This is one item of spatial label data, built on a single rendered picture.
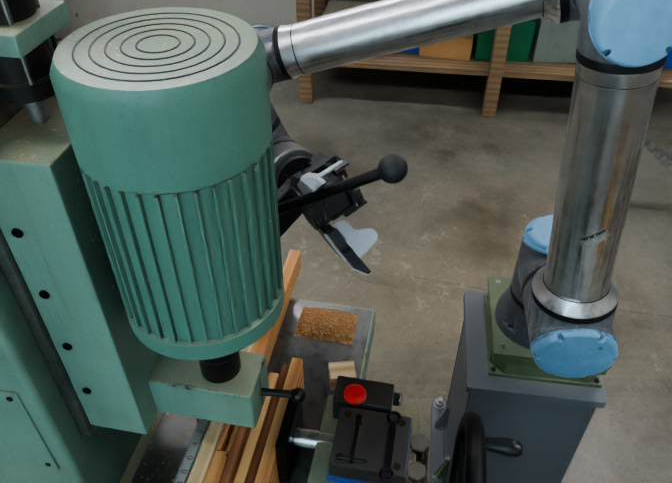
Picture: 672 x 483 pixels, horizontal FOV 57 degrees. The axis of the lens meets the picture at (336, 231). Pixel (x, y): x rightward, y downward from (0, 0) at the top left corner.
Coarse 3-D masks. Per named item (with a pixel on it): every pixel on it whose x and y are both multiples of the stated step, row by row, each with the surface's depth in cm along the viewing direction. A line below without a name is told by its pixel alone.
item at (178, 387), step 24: (168, 360) 80; (192, 360) 80; (264, 360) 80; (168, 384) 77; (192, 384) 77; (216, 384) 77; (240, 384) 77; (264, 384) 82; (168, 408) 81; (192, 408) 80; (216, 408) 79; (240, 408) 78
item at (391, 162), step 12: (384, 156) 71; (396, 156) 70; (384, 168) 70; (396, 168) 70; (348, 180) 73; (360, 180) 72; (372, 180) 72; (384, 180) 71; (396, 180) 70; (312, 192) 76; (324, 192) 75; (336, 192) 74; (288, 204) 77; (300, 204) 76
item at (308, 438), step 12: (288, 408) 83; (300, 408) 86; (288, 420) 82; (300, 420) 87; (288, 432) 80; (300, 432) 84; (312, 432) 84; (276, 444) 79; (288, 444) 80; (300, 444) 84; (312, 444) 83; (276, 456) 80; (288, 456) 81; (288, 468) 83; (288, 480) 84
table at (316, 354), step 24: (288, 312) 109; (360, 312) 109; (288, 336) 105; (360, 336) 105; (288, 360) 101; (312, 360) 101; (336, 360) 101; (360, 360) 101; (312, 384) 97; (312, 408) 94; (312, 456) 88
